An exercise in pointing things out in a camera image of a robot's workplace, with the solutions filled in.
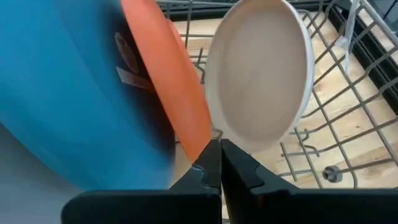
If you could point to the orange plate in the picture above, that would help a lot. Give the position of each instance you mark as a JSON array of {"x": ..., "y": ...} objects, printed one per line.
[{"x": 174, "y": 77}]

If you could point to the small cream plate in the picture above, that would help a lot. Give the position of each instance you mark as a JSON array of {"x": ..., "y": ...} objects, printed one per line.
[{"x": 258, "y": 77}]

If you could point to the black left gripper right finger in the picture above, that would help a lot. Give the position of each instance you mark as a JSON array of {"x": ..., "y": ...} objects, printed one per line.
[{"x": 295, "y": 208}]

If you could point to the large blue plate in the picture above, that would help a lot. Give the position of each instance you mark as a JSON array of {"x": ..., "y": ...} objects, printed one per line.
[{"x": 62, "y": 93}]

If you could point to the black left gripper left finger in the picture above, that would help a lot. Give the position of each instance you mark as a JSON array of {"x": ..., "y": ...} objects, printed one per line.
[{"x": 155, "y": 208}]

